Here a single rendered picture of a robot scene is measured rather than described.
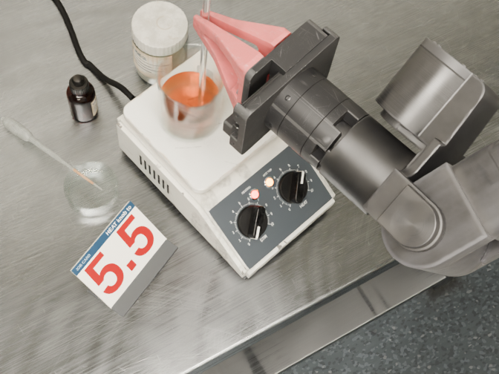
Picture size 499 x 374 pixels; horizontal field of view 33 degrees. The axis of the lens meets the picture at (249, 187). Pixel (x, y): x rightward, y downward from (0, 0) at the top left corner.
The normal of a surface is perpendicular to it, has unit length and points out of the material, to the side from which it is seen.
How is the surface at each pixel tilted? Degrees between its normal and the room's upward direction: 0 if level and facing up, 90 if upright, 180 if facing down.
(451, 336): 0
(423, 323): 0
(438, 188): 39
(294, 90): 13
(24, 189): 0
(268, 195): 30
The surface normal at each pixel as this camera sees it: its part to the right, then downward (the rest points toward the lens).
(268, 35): -0.19, -0.61
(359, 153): -0.16, -0.16
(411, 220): -0.55, -0.17
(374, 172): -0.30, 0.00
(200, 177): 0.08, -0.40
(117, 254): 0.59, 0.05
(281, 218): 0.41, 0.00
